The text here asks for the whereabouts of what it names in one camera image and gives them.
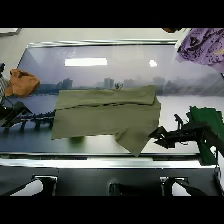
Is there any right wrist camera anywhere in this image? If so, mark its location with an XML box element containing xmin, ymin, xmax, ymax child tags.
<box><xmin>172</xmin><ymin>113</ymin><xmax>185</xmax><ymax>132</ymax></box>

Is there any brown garment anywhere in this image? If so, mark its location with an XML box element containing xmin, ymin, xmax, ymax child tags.
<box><xmin>4</xmin><ymin>68</ymin><xmax>42</xmax><ymax>99</ymax></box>

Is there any purple printed garment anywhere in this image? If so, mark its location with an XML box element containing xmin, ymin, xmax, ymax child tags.
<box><xmin>174</xmin><ymin>28</ymin><xmax>224</xmax><ymax>75</ymax></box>

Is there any silver frame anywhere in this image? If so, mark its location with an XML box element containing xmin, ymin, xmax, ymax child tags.
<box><xmin>0</xmin><ymin>152</ymin><xmax>224</xmax><ymax>197</ymax></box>

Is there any striped garment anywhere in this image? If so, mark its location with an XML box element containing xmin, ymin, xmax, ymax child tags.
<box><xmin>0</xmin><ymin>75</ymin><xmax>9</xmax><ymax>105</ymax></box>

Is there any dark green garment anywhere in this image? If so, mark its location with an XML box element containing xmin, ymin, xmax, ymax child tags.
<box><xmin>185</xmin><ymin>105</ymin><xmax>224</xmax><ymax>166</ymax></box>

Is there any olive green garment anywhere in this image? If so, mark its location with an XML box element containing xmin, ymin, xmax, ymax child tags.
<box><xmin>50</xmin><ymin>84</ymin><xmax>162</xmax><ymax>158</ymax></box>

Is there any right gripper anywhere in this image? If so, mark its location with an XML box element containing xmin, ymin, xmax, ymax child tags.
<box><xmin>162</xmin><ymin>121</ymin><xmax>210</xmax><ymax>148</ymax></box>

